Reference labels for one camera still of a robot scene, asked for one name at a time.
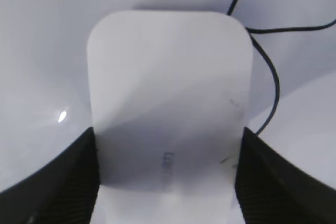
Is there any white whiteboard eraser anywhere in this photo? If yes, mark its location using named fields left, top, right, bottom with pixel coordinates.
left=87, top=10, right=253, bottom=223

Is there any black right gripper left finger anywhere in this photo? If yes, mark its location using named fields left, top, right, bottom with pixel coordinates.
left=1, top=127, right=100, bottom=224

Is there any white whiteboard with grey frame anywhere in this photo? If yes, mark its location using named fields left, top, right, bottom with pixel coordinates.
left=1, top=0, right=335, bottom=192

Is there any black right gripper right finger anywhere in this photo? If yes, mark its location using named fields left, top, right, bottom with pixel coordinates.
left=235, top=128, right=335, bottom=224

